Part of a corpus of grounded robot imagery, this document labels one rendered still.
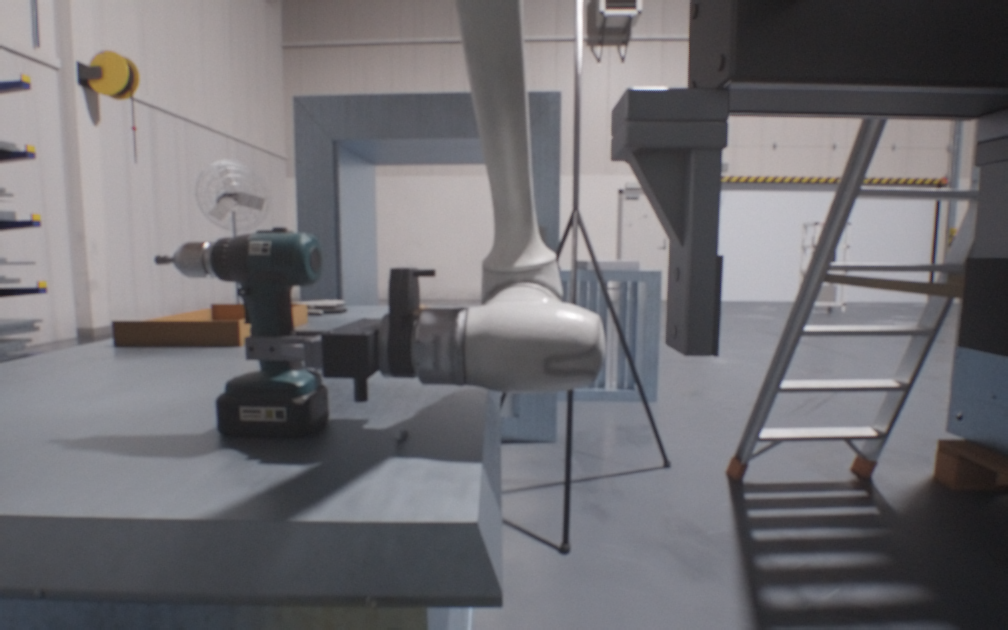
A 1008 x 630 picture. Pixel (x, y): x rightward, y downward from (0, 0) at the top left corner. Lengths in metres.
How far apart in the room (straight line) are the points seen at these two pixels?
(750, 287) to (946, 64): 10.92
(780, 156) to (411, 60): 7.31
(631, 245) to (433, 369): 9.76
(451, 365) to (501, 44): 0.32
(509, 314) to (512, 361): 0.05
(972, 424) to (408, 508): 2.37
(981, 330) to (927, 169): 12.42
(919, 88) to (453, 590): 0.40
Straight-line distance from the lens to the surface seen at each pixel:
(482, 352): 0.53
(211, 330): 1.32
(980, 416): 2.58
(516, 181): 0.62
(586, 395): 3.09
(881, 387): 2.17
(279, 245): 0.61
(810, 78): 0.22
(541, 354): 0.53
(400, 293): 0.56
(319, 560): 0.45
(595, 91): 10.64
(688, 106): 0.21
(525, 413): 2.38
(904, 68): 0.24
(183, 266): 0.68
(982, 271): 0.29
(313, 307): 1.93
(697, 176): 0.21
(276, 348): 0.61
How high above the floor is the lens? 0.86
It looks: 7 degrees down
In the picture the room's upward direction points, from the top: straight up
